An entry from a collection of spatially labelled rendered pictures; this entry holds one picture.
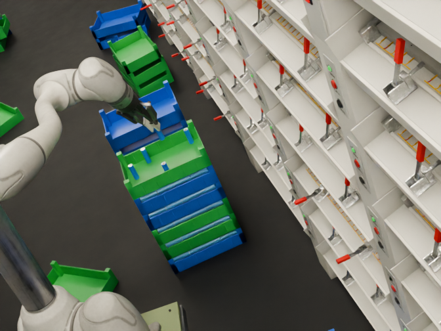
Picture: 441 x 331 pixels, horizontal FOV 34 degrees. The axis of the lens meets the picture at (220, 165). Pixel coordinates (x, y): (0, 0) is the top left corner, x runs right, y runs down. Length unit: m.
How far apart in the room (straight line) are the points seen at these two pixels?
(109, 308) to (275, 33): 0.91
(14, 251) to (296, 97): 0.87
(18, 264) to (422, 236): 1.15
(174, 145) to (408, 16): 1.87
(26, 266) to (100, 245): 1.03
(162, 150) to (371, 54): 1.61
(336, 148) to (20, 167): 0.76
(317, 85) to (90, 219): 1.93
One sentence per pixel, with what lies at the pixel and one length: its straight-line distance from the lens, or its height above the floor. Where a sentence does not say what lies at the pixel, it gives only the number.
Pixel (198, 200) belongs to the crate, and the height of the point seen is 0.28.
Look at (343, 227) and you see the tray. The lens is 1.99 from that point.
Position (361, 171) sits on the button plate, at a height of 0.98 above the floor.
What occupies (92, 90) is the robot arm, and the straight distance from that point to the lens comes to 2.27.
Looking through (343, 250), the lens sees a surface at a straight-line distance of 2.20.
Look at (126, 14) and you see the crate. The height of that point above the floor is 0.09.
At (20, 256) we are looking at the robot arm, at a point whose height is 0.71.
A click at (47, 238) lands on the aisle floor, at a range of 3.32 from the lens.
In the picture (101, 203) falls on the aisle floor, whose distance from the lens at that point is 3.32.
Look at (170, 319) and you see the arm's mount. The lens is 2.37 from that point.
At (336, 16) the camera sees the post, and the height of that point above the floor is 1.34.
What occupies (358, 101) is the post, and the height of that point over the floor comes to 1.17.
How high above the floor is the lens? 1.91
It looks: 37 degrees down
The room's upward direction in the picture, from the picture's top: 24 degrees counter-clockwise
